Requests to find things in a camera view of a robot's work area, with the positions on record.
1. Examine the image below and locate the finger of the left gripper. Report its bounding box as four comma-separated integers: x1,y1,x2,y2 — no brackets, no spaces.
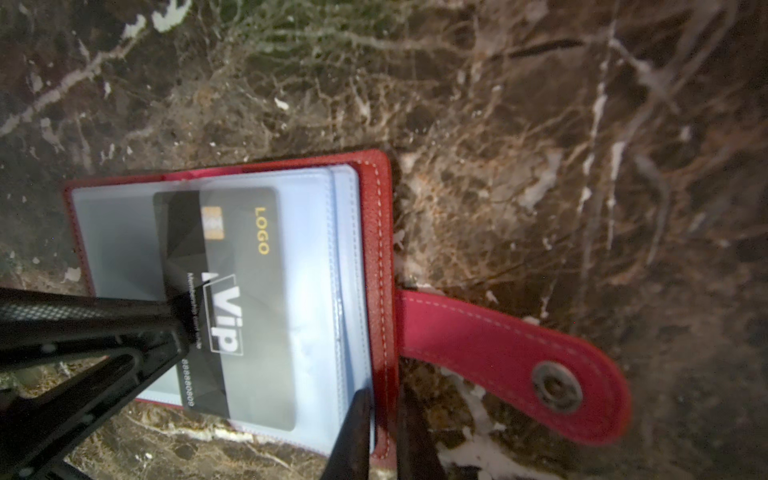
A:
1,328,189,479
1,288,180,360

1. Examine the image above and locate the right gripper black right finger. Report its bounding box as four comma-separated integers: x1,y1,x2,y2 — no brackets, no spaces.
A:
396,386,447,480

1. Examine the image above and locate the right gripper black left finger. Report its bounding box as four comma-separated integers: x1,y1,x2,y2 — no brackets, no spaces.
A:
320,389,372,480

